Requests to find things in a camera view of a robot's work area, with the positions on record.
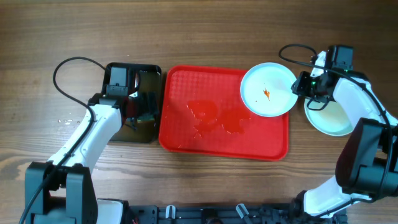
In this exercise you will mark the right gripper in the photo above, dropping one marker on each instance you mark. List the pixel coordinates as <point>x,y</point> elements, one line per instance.
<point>301,87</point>

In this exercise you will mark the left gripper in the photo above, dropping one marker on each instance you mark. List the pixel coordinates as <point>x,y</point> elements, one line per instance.
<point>146,106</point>

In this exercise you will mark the light blue plate bottom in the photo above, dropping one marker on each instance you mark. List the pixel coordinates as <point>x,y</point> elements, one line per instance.
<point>332,120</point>

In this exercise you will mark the light blue plate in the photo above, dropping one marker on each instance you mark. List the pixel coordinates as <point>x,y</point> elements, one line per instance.
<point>266,89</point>
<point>332,120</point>

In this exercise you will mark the green yellow sponge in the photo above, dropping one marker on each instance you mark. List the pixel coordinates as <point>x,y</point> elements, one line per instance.
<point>145,117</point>

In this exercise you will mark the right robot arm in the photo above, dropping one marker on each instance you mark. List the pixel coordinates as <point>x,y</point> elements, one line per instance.
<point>366,170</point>

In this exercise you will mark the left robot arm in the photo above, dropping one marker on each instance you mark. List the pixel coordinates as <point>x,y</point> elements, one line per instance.
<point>61,189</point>

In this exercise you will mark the black water tray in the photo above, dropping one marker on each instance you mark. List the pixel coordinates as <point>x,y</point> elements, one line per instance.
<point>151,82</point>

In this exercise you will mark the red plastic serving tray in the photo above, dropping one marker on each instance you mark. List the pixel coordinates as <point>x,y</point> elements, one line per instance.
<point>203,113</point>

